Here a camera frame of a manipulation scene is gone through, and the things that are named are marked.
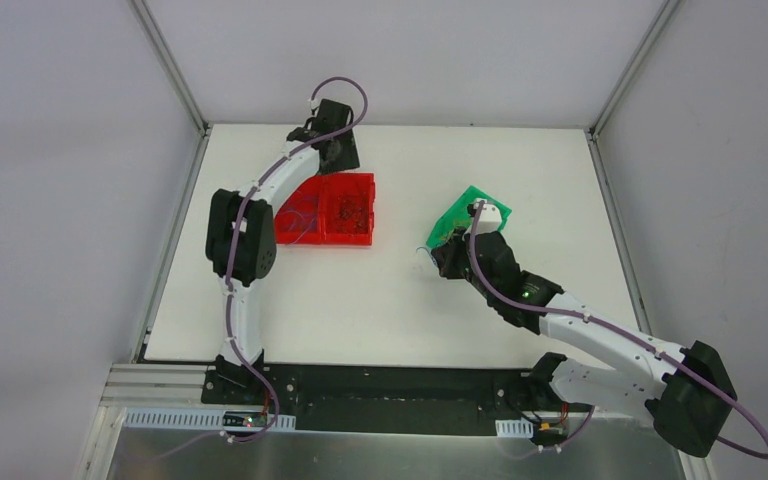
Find black wire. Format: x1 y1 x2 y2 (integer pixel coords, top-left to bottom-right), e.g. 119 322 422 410
330 192 372 230

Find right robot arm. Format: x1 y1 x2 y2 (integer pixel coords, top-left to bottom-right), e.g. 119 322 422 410
431 228 737 458

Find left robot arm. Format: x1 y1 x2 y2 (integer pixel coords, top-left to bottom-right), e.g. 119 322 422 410
205 99 359 405

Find green bin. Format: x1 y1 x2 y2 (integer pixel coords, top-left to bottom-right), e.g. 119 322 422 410
425 185 512 249

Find red double bin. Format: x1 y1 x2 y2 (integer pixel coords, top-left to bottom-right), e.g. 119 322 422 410
274 173 376 247

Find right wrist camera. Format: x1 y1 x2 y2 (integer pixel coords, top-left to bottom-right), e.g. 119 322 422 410
468 198 503 235

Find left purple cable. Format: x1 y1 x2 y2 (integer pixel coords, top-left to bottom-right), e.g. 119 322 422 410
223 76 369 444

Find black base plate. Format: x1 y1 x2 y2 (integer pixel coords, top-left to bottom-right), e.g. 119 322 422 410
201 359 562 436

